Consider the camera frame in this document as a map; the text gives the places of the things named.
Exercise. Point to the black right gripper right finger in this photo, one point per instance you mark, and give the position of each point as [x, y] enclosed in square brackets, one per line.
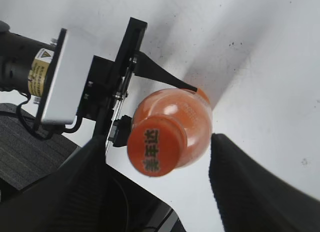
[249, 198]

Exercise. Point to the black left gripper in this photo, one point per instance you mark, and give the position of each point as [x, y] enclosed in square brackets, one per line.
[107, 83]

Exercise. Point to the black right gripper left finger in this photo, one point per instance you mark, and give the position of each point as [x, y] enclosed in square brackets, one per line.
[69, 200]

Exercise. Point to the orange Mirinda soda bottle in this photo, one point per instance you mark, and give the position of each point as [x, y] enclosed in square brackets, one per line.
[192, 110]

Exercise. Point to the orange bottle cap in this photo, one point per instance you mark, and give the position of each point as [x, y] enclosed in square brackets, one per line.
[156, 145]

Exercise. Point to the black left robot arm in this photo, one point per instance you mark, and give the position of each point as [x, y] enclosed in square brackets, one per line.
[23, 67]

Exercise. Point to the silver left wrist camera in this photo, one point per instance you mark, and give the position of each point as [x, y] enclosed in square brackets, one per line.
[66, 77]

